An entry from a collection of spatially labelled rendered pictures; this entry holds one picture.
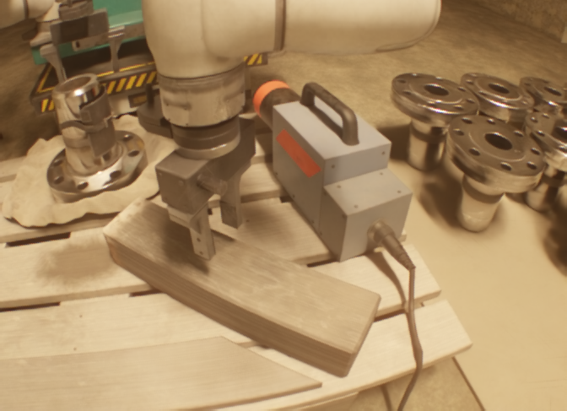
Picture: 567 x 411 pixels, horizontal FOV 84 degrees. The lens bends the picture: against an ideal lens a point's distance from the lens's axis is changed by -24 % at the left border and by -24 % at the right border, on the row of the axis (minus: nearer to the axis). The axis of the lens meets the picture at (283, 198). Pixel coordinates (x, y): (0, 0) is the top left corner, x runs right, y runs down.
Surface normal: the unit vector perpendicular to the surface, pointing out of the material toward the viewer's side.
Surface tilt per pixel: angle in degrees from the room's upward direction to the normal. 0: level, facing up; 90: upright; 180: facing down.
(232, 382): 0
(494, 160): 0
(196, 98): 90
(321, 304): 0
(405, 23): 98
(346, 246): 90
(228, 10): 89
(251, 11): 87
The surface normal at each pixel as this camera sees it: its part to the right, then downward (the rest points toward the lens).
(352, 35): 0.11, 0.88
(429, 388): 0.00, -0.76
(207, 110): 0.26, 0.62
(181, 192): -0.47, 0.57
